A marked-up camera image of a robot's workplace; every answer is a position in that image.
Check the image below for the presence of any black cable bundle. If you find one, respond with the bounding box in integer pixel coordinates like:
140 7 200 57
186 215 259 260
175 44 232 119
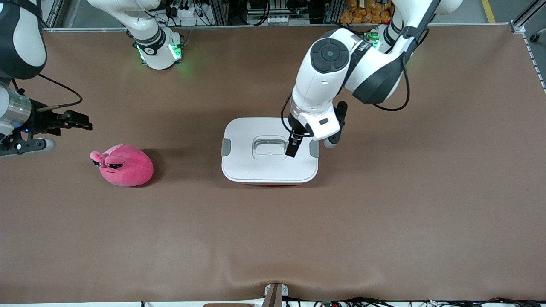
286 297 546 307

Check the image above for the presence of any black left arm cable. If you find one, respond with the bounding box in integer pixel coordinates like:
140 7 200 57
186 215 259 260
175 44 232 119
281 26 411 137

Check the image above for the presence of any brown table cover mat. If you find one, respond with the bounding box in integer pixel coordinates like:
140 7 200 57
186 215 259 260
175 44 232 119
0 23 546 304

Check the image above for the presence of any grey translucent lid handle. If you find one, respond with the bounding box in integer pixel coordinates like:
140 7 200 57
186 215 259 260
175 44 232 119
253 136 288 151

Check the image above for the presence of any pink plush toy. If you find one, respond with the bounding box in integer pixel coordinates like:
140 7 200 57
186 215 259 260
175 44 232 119
90 143 154 187

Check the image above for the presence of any aluminium frame post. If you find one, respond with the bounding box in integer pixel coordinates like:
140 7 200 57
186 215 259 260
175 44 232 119
208 0 229 26
326 0 344 25

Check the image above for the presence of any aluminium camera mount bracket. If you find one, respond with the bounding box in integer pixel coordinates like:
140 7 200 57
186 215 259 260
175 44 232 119
263 282 289 307

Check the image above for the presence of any white power strip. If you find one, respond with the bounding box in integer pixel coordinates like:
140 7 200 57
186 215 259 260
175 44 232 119
168 3 204 21

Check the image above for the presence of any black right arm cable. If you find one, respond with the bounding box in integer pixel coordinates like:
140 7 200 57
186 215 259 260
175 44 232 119
38 73 83 112

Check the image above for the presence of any orange lumpy objects pile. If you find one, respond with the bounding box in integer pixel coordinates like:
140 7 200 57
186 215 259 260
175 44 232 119
340 0 393 25

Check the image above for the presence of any white plastic box lid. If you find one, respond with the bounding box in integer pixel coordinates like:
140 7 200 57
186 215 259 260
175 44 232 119
221 117 319 185

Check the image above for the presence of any aluminium frame strut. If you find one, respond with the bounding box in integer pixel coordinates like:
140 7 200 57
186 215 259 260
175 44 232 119
45 0 65 29
510 0 546 34

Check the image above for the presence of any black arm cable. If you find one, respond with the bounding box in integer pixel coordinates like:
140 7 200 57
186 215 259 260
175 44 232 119
281 26 411 137
38 73 83 112

